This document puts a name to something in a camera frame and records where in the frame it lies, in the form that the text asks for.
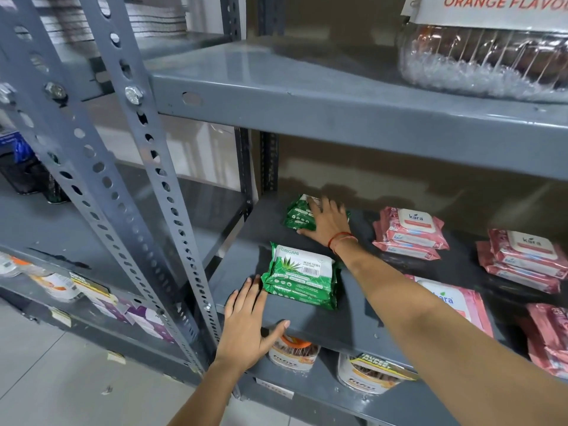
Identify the person's right hand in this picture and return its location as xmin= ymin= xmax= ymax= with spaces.
xmin=296 ymin=197 xmax=352 ymax=249

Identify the person's left hand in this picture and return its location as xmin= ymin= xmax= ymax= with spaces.
xmin=213 ymin=275 xmax=291 ymax=373

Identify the green wet wipes packet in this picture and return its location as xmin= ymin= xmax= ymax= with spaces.
xmin=264 ymin=281 xmax=341 ymax=312
xmin=262 ymin=242 xmax=342 ymax=294
xmin=286 ymin=194 xmax=351 ymax=221
xmin=283 ymin=212 xmax=319 ymax=231

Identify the person's right forearm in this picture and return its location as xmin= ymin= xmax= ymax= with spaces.
xmin=332 ymin=237 xmax=568 ymax=426

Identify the person's left forearm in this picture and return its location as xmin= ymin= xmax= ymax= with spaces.
xmin=167 ymin=358 xmax=242 ymax=426

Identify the red thread wrist band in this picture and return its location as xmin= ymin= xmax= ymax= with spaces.
xmin=328 ymin=232 xmax=358 ymax=254

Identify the biscuit jar with orange lid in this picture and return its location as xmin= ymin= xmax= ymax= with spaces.
xmin=268 ymin=333 xmax=321 ymax=373

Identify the white shelf edge label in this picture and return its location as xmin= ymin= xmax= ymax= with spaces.
xmin=256 ymin=378 xmax=295 ymax=401

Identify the group of pink wipes packets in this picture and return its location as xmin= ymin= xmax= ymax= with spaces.
xmin=372 ymin=206 xmax=568 ymax=380

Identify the purple and white packet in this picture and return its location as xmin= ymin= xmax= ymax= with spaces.
xmin=92 ymin=297 xmax=136 ymax=326
xmin=125 ymin=304 xmax=175 ymax=343

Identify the biscuit jar with yellow label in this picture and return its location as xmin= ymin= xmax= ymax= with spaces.
xmin=336 ymin=351 xmax=419 ymax=395

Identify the grey metal shelving rack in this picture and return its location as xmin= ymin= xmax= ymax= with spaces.
xmin=78 ymin=0 xmax=568 ymax=426

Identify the yellow and white snack packet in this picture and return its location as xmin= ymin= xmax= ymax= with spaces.
xmin=70 ymin=272 xmax=120 ymax=309

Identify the white and orange snack packet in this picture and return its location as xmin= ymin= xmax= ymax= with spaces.
xmin=30 ymin=271 xmax=83 ymax=303
xmin=0 ymin=252 xmax=24 ymax=278

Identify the dark bottle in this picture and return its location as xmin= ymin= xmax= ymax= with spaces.
xmin=43 ymin=172 xmax=71 ymax=204

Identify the grey slotted metal rack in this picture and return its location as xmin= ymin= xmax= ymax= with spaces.
xmin=0 ymin=0 xmax=254 ymax=387

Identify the white card with orange lettering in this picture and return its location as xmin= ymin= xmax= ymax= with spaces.
xmin=401 ymin=0 xmax=568 ymax=32

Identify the stack of grey sheets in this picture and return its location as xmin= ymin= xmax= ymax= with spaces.
xmin=44 ymin=0 xmax=188 ymax=42

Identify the blue packet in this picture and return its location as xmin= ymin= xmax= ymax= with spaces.
xmin=12 ymin=136 xmax=35 ymax=164

